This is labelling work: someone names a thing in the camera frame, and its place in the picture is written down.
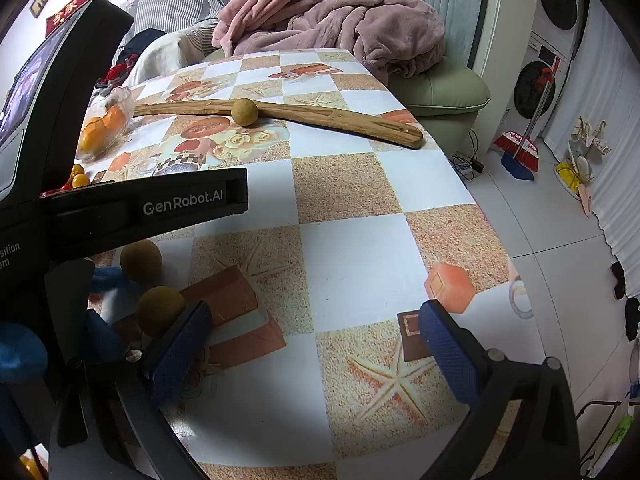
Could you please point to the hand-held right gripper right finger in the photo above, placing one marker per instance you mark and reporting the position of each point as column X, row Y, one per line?
column 450, row 355

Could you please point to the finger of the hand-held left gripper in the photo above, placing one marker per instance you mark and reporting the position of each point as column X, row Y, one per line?
column 112, row 281
column 102, row 337

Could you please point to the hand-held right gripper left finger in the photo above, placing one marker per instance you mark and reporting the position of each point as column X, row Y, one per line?
column 182, row 350

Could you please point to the brown longan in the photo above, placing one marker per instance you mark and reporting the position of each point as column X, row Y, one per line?
column 245, row 111
column 160, row 307
column 142, row 260

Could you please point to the yellow cherry tomato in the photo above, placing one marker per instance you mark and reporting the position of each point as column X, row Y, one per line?
column 78, row 169
column 81, row 181

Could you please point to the orange mandarin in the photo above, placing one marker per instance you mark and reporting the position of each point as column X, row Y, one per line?
column 94, row 135
column 115, row 119

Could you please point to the clear glass bowl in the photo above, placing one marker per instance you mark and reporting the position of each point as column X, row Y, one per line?
column 120, row 97

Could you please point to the red clothing pile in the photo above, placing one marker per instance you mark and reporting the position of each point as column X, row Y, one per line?
column 112, row 72

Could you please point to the checked patterned tablecloth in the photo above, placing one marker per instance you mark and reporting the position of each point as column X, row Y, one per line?
column 350, row 240

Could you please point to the metal floor rack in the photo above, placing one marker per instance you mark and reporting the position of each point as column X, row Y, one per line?
column 605, row 425

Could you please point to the dark clothing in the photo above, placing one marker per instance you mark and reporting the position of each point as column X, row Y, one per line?
column 142, row 42

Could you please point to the white sofa cover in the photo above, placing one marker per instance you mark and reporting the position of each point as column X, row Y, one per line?
column 170, row 55

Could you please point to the black shoes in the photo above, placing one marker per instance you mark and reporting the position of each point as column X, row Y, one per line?
column 627, row 300

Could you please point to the blue dustpan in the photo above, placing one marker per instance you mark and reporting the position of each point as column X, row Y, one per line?
column 517, row 169

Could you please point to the grey striped pillow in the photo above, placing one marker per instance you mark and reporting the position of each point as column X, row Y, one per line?
column 170, row 10

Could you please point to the red broom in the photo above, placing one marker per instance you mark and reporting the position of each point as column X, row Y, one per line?
column 522, row 147

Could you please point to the green sofa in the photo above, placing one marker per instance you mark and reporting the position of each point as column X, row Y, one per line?
column 440, row 97

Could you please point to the long wooden stick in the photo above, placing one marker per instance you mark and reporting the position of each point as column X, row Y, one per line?
column 320, row 116

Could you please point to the white washing machine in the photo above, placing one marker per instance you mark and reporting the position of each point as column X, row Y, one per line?
column 537, row 85

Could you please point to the white curtain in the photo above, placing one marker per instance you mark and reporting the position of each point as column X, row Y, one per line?
column 610, row 110

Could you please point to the pink fleece blanket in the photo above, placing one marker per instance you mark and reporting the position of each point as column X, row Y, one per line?
column 340, row 10

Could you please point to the white tumble dryer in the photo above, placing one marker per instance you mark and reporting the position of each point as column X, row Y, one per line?
column 557, row 0

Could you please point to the red wall hanging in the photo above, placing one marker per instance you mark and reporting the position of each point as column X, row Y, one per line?
column 65, row 15

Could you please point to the framed wall picture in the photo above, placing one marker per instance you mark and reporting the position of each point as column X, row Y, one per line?
column 40, row 0

